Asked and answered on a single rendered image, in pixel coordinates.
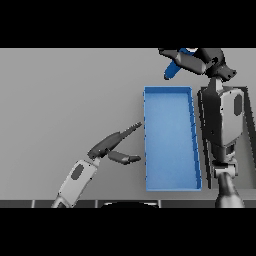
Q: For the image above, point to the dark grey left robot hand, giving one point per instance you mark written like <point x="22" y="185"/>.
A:
<point x="108" y="144"/>

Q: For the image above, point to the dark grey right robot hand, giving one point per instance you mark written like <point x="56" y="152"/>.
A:
<point x="200" y="61"/>

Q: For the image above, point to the blue pipe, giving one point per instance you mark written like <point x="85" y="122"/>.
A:
<point x="172" y="69"/>

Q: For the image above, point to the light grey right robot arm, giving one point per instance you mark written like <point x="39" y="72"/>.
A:
<point x="221" y="133"/>

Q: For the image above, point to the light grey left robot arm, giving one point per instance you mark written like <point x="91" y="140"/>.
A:
<point x="76" y="181"/>

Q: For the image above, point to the blue bin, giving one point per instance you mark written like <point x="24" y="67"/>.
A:
<point x="170" y="140"/>

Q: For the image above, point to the dark grey bin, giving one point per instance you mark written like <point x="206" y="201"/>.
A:
<point x="249" y="133"/>

